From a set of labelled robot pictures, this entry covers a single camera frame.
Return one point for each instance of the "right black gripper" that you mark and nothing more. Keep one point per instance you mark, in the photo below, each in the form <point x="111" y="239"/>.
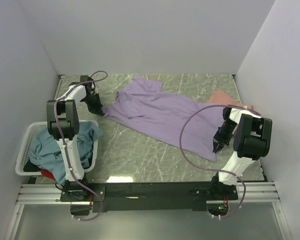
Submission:
<point x="221" y="138"/>

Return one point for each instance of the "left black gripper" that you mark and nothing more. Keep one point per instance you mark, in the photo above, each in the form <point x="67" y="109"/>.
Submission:
<point x="92" y="100"/>

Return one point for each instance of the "purple t shirt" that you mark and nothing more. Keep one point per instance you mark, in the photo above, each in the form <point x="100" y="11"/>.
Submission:
<point x="168" y="117"/>

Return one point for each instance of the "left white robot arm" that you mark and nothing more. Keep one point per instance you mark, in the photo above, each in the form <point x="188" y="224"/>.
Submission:
<point x="64" y="125"/>

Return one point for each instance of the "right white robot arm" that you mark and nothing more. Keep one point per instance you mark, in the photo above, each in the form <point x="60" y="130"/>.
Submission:
<point x="252" y="141"/>

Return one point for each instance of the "folded pink t shirt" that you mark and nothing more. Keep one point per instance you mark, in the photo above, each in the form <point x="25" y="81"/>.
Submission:
<point x="220" y="97"/>

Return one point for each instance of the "light blue t shirt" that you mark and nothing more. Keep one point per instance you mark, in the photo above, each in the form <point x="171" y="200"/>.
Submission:
<point x="45" y="153"/>

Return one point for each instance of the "white laundry basket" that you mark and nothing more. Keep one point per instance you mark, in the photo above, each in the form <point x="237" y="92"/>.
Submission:
<point x="32" y="130"/>

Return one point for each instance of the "red garment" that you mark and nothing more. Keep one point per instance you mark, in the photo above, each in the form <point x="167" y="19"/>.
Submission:
<point x="46" y="173"/>

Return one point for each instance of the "black garment in basket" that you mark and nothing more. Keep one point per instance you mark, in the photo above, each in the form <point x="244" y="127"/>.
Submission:
<point x="30" y="167"/>

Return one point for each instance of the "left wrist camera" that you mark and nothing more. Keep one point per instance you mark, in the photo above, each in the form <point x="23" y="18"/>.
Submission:
<point x="86" y="80"/>

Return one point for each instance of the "aluminium rail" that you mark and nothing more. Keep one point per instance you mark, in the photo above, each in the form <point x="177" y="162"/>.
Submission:
<point x="48" y="194"/>

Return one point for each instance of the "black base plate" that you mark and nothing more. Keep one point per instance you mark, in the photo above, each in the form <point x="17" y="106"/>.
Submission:
<point x="132" y="196"/>

